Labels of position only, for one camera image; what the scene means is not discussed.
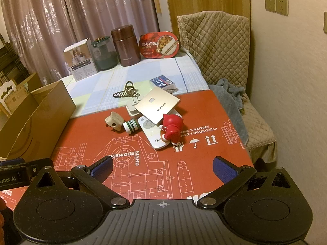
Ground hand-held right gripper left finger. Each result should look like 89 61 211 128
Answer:
31 156 130 209

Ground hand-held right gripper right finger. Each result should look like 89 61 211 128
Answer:
197 156 295 209

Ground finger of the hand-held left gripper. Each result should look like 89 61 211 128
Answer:
0 158 25 167
24 158 55 182

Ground brown cardboard box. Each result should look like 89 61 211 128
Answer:
0 80 77 162

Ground white power adapter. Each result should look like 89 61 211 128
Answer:
126 99 143 116

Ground patterned hair claw clip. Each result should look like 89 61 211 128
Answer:
113 81 141 100

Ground gold square panel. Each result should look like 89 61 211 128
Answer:
134 87 181 124

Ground clear floss pick box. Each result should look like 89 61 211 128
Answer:
149 75 177 93

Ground beige plug adapter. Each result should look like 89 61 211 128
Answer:
105 111 125 132

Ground small green white bottle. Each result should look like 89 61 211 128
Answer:
123 119 140 135

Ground red printed cardboard sheet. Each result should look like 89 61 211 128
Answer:
0 89 254 211

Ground white remote control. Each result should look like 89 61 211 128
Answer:
138 116 170 150

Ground red toy figure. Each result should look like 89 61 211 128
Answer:
159 113 184 146

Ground folded cardboard boxes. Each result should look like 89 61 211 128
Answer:
0 71 43 115

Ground grey fleece blanket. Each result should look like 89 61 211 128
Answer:
208 78 249 146

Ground white carved wooden board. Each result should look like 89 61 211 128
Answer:
0 80 17 100

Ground dark folding step ladder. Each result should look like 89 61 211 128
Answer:
0 34 29 82

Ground white product box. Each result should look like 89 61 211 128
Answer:
63 38 99 82

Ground dark green glass jar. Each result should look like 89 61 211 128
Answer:
91 36 118 70

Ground pastel checked bedsheet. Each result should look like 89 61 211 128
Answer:
60 56 210 119

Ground chair with quilted cover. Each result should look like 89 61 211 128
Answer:
177 11 278 164

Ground brown metal thermos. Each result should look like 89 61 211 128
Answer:
111 25 141 67

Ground red instant meal box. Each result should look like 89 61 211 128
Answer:
139 31 181 59

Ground mauve patterned curtain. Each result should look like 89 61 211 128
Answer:
0 0 160 82

